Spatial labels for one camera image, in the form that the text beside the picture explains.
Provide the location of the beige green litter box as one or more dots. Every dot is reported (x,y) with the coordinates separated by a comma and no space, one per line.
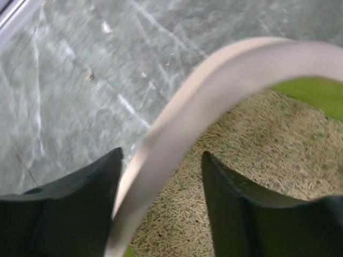
(223,79)

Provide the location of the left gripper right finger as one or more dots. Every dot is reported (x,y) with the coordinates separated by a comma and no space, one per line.
(247,219)

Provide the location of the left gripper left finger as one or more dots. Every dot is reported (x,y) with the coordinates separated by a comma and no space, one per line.
(68,217)

